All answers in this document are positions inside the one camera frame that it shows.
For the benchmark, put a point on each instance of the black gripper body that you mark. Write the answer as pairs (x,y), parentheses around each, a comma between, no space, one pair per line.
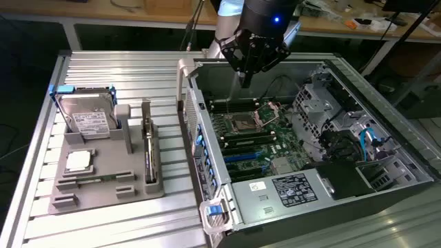
(263,18)

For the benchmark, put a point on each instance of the graphics card with metal bracket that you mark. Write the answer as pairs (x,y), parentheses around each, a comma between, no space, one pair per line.
(148,144)

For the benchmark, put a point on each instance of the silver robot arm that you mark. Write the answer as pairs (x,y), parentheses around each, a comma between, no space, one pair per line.
(226,33)

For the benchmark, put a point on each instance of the black RAM slot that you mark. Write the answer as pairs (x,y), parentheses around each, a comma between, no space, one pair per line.
(234,107)
(232,100)
(234,104)
(234,110)

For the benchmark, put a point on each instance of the blue expansion slot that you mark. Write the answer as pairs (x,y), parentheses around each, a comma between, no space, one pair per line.
(242,157)

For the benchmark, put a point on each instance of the thin metal locking lever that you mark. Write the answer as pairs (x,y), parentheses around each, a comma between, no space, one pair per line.
(228,106)

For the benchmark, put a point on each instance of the metal disk bay cage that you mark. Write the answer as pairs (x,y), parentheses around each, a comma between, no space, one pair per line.
(313,103)

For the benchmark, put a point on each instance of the cluttered wooden desk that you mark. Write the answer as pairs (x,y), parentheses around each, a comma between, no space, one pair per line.
(344,32)

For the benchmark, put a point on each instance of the metal socket cover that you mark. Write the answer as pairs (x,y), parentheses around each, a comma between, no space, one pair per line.
(268,112)

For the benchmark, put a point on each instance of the small orange object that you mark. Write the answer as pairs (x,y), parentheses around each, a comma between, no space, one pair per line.
(349,23)

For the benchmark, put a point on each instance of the CPU socket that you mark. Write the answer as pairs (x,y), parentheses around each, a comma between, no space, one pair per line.
(243,122)

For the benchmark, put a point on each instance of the white and black device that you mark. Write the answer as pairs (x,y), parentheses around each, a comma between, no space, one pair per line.
(367,24)

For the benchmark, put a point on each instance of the open PC case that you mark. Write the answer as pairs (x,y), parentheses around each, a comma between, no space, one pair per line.
(379,108)

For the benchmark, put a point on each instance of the black slanted pole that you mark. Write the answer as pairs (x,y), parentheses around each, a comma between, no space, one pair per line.
(400,38)

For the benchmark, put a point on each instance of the green motherboard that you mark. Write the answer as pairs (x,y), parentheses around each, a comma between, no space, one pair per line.
(272,149)

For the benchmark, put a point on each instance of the silver finned heatsink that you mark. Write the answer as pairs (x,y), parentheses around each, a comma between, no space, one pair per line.
(281,166)

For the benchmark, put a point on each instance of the hard disk in blue carrier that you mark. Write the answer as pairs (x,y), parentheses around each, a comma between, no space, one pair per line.
(88,116)

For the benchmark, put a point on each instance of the grey power supply unit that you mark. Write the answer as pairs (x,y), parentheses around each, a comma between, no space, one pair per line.
(255,201)

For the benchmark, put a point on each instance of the silver CPU chip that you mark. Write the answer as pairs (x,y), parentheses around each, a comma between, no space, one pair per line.
(79,160)

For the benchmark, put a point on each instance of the green RAM stick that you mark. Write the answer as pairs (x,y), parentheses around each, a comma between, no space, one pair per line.
(103,177)

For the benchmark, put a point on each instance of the grey parts rack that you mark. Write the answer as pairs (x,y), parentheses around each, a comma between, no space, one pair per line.
(103,193)

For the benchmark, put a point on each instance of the wooden desk with grey frame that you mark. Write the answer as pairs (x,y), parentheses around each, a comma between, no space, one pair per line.
(86,11)

